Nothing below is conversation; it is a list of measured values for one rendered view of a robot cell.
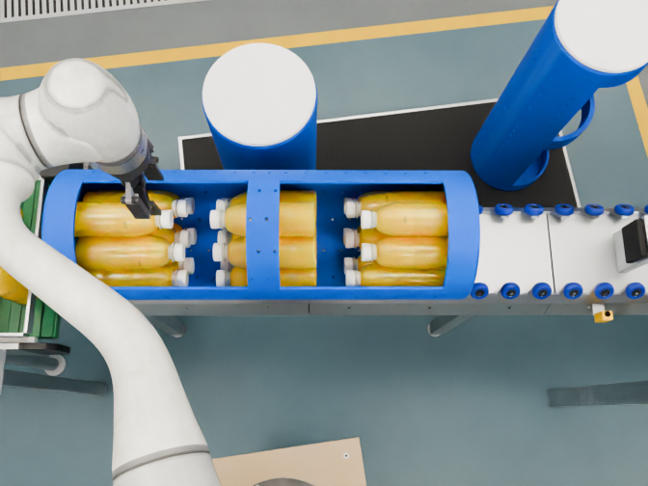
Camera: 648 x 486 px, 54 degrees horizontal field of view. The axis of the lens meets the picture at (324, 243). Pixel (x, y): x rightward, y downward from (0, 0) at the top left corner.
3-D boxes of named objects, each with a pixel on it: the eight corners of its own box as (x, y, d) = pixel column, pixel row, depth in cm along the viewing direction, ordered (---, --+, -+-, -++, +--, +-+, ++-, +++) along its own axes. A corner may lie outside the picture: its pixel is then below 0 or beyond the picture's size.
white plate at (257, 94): (337, 110, 155) (337, 112, 157) (279, 24, 161) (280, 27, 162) (237, 165, 151) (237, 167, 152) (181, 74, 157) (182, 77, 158)
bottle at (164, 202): (92, 227, 143) (182, 228, 144) (80, 221, 136) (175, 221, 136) (93, 195, 144) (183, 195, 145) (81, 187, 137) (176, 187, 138)
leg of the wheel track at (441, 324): (443, 337, 246) (486, 311, 185) (427, 337, 245) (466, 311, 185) (442, 321, 247) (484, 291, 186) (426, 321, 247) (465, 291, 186)
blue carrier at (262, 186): (456, 315, 149) (487, 271, 123) (78, 316, 148) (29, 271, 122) (445, 207, 161) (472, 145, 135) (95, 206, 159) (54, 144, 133)
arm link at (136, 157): (143, 105, 94) (151, 122, 100) (80, 104, 94) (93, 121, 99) (138, 163, 92) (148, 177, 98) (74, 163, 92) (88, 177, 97)
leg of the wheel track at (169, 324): (185, 337, 243) (144, 311, 183) (170, 337, 243) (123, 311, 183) (185, 322, 245) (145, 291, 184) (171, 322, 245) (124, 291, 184)
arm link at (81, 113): (135, 92, 94) (46, 115, 93) (103, 33, 79) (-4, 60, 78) (153, 157, 92) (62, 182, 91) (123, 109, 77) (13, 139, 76)
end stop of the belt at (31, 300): (32, 334, 149) (26, 332, 146) (28, 334, 149) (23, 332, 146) (50, 173, 159) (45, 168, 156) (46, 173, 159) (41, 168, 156)
